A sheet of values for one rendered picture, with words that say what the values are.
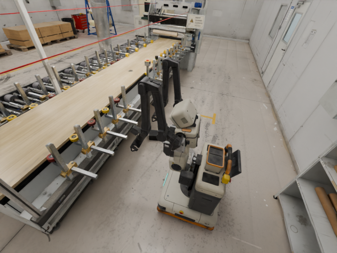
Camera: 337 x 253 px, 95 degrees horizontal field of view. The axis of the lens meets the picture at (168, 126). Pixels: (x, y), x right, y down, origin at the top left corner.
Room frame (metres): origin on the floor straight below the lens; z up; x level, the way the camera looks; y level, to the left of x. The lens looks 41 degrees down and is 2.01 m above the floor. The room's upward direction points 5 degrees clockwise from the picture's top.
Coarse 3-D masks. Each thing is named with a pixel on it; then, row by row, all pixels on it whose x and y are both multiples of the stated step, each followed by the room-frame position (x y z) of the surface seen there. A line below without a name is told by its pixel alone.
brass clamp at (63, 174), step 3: (75, 162) 0.77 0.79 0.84; (69, 165) 0.74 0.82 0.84; (72, 165) 0.74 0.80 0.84; (75, 165) 0.76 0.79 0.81; (69, 168) 0.71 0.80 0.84; (69, 171) 0.69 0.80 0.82; (72, 171) 0.71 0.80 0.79; (60, 174) 0.65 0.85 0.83; (63, 174) 0.65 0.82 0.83; (66, 174) 0.66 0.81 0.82; (69, 174) 0.68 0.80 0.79; (63, 177) 0.65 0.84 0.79
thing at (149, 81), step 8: (144, 80) 0.83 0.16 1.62; (152, 80) 0.86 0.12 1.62; (152, 88) 0.80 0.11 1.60; (160, 88) 0.82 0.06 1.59; (152, 96) 0.82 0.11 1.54; (160, 96) 0.82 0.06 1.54; (160, 104) 0.80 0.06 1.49; (160, 112) 0.80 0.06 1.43; (160, 120) 0.80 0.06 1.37; (160, 128) 0.79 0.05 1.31; (168, 128) 0.85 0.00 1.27; (160, 136) 0.77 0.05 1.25
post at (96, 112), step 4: (96, 108) 1.19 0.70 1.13; (96, 112) 1.16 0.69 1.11; (96, 116) 1.16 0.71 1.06; (100, 116) 1.19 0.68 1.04; (96, 120) 1.16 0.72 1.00; (100, 120) 1.17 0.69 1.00; (100, 124) 1.16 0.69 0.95; (100, 128) 1.16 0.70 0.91; (100, 132) 1.16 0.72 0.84; (104, 140) 1.16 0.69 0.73
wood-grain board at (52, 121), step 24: (144, 48) 4.22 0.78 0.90; (168, 48) 4.42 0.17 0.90; (120, 72) 2.61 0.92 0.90; (144, 72) 2.71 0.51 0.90; (72, 96) 1.71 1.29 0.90; (96, 96) 1.77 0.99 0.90; (24, 120) 1.18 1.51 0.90; (48, 120) 1.21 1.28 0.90; (72, 120) 1.24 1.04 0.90; (0, 144) 0.85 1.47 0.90; (24, 144) 0.87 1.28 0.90; (0, 168) 0.62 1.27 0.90; (24, 168) 0.64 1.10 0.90; (0, 192) 0.44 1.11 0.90
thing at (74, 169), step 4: (56, 164) 0.75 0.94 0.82; (72, 168) 0.72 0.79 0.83; (76, 168) 0.72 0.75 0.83; (76, 172) 0.70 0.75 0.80; (80, 172) 0.69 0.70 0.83; (84, 172) 0.69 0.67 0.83; (88, 172) 0.69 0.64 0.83; (88, 176) 0.67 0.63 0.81; (92, 176) 0.66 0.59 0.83; (96, 176) 0.67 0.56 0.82
